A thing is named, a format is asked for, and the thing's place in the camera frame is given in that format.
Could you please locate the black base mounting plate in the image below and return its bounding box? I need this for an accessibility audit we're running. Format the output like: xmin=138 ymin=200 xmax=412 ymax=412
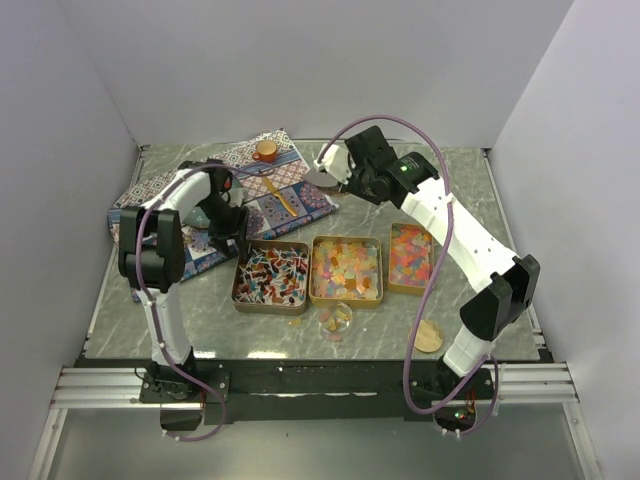
xmin=138 ymin=359 xmax=498 ymax=433

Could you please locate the patterned placemat cloth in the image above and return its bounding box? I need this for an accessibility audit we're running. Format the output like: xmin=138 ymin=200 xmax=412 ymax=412
xmin=107 ymin=129 xmax=339 ymax=281

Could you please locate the orange cup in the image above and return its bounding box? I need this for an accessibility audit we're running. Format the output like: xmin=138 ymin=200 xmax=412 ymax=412
xmin=252 ymin=140 xmax=279 ymax=163

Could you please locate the teal ceramic plate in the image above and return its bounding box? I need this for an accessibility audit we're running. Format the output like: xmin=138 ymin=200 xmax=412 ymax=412
xmin=183 ymin=189 xmax=245 ymax=230

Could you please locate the gold tin with gummy candies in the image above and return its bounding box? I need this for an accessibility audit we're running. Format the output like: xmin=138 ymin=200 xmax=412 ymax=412
xmin=388 ymin=223 xmax=435 ymax=295

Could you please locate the metal candy scoop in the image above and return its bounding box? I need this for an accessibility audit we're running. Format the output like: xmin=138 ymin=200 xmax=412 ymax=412
xmin=303 ymin=170 xmax=343 ymax=196

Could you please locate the wooden jar lid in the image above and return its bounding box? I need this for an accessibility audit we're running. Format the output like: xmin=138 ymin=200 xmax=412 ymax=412
xmin=413 ymin=320 xmax=444 ymax=353

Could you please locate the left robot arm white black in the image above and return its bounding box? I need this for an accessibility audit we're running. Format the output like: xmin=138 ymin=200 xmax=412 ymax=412
xmin=118 ymin=159 xmax=249 ymax=402

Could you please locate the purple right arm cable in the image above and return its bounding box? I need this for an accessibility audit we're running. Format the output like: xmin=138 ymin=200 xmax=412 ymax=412
xmin=313 ymin=115 xmax=500 ymax=436

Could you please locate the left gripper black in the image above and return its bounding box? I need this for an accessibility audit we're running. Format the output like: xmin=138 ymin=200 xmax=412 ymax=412
xmin=198 ymin=195 xmax=249 ymax=259

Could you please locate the gold knife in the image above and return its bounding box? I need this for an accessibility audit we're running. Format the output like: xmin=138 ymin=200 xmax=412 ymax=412
xmin=262 ymin=176 xmax=298 ymax=217

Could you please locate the aluminium rail frame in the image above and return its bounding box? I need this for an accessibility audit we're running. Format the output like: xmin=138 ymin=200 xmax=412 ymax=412
xmin=50 ymin=363 xmax=579 ymax=409

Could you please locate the clear glass jar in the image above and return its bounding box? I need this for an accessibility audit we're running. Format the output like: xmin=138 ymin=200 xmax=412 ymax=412
xmin=318 ymin=302 xmax=353 ymax=342

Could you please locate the gold tin with popsicle candies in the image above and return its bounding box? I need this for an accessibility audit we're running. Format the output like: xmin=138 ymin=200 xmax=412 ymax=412
xmin=309 ymin=235 xmax=384 ymax=309

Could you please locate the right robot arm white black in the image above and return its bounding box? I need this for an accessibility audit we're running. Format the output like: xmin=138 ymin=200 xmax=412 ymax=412
xmin=345 ymin=126 xmax=540 ymax=399

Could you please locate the gold tin with lollipops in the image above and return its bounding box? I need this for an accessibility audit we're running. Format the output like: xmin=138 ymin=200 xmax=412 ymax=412
xmin=230 ymin=240 xmax=311 ymax=316

